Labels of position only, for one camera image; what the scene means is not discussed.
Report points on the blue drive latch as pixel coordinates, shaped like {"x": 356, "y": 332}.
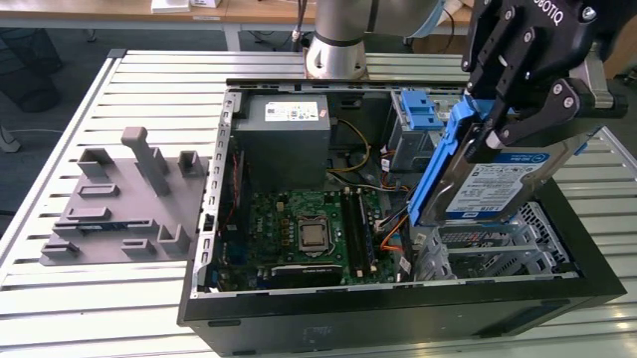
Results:
{"x": 418, "y": 112}

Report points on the silver CPU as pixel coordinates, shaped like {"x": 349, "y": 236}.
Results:
{"x": 314, "y": 236}

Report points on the black RAM slot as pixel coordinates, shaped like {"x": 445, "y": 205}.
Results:
{"x": 354, "y": 231}
{"x": 368, "y": 238}

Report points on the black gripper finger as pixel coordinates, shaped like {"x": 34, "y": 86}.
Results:
{"x": 537, "y": 115}
{"x": 493, "y": 48}

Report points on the CPU socket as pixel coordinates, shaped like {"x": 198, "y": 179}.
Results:
{"x": 315, "y": 251}

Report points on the wooden desk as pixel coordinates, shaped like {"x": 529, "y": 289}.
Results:
{"x": 124, "y": 16}

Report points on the hard disk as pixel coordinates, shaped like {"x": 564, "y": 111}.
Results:
{"x": 497, "y": 186}

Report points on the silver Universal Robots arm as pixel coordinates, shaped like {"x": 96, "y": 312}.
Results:
{"x": 338, "y": 63}

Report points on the white floor stand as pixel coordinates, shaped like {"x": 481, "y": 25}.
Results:
{"x": 10, "y": 143}

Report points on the black PC case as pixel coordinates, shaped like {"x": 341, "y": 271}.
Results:
{"x": 398, "y": 317}

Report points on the black graphics card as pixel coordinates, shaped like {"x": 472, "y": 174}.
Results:
{"x": 306, "y": 276}

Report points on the metal drive cage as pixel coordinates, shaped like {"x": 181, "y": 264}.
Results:
{"x": 405, "y": 149}

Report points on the small white box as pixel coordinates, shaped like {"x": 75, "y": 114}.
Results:
{"x": 205, "y": 3}

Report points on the grey power supply unit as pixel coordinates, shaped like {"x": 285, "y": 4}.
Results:
{"x": 283, "y": 156}

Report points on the grey parts rack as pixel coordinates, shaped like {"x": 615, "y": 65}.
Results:
{"x": 134, "y": 209}

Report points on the green motherboard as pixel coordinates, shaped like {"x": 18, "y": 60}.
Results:
{"x": 278, "y": 223}

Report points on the large white box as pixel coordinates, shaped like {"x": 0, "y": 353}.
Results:
{"x": 169, "y": 6}

